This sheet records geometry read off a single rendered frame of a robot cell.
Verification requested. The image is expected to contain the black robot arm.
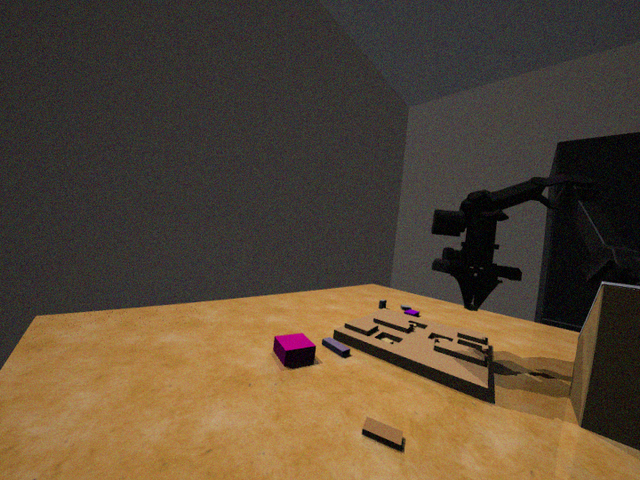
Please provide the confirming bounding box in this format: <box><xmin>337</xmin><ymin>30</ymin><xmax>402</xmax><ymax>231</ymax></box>
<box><xmin>432</xmin><ymin>174</ymin><xmax>640</xmax><ymax>292</ymax></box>

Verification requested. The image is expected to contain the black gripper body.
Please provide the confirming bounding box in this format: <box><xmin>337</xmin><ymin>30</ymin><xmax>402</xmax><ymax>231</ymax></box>
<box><xmin>432</xmin><ymin>237</ymin><xmax>522</xmax><ymax>281</ymax></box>

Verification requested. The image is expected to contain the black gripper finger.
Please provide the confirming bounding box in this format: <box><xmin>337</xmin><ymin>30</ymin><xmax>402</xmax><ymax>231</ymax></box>
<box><xmin>474</xmin><ymin>276</ymin><xmax>503</xmax><ymax>307</ymax></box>
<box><xmin>450</xmin><ymin>274</ymin><xmax>478</xmax><ymax>308</ymax></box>

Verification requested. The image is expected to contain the magenta block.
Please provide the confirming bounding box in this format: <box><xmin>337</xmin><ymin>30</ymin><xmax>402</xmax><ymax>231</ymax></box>
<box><xmin>273</xmin><ymin>333</ymin><xmax>316</xmax><ymax>366</ymax></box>

